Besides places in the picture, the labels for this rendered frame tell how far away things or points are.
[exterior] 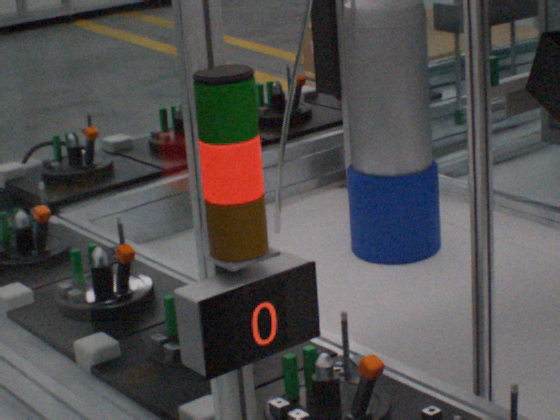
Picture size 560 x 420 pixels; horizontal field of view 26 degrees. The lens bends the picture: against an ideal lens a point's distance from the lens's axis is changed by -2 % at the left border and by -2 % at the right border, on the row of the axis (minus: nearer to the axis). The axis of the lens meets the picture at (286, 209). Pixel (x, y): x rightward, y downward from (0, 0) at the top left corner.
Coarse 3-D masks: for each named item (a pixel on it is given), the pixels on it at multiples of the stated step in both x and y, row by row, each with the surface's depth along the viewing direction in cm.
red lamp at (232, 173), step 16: (208, 144) 99; (240, 144) 98; (256, 144) 99; (208, 160) 99; (224, 160) 98; (240, 160) 98; (256, 160) 99; (208, 176) 99; (224, 176) 99; (240, 176) 99; (256, 176) 100; (208, 192) 100; (224, 192) 99; (240, 192) 99; (256, 192) 100
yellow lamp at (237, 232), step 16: (208, 208) 101; (224, 208) 100; (240, 208) 100; (256, 208) 100; (208, 224) 102; (224, 224) 100; (240, 224) 100; (256, 224) 101; (224, 240) 101; (240, 240) 100; (256, 240) 101; (224, 256) 101; (240, 256) 101; (256, 256) 101
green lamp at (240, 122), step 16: (208, 96) 97; (224, 96) 96; (240, 96) 97; (256, 96) 99; (208, 112) 97; (224, 112) 97; (240, 112) 97; (256, 112) 99; (208, 128) 98; (224, 128) 97; (240, 128) 98; (256, 128) 99; (224, 144) 98
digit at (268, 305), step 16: (272, 288) 103; (240, 304) 101; (256, 304) 102; (272, 304) 103; (240, 320) 102; (256, 320) 103; (272, 320) 104; (256, 336) 103; (272, 336) 104; (256, 352) 103
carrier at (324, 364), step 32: (288, 384) 135; (320, 384) 131; (352, 384) 138; (384, 384) 141; (288, 416) 129; (320, 416) 131; (352, 416) 128; (384, 416) 130; (416, 416) 133; (448, 416) 133
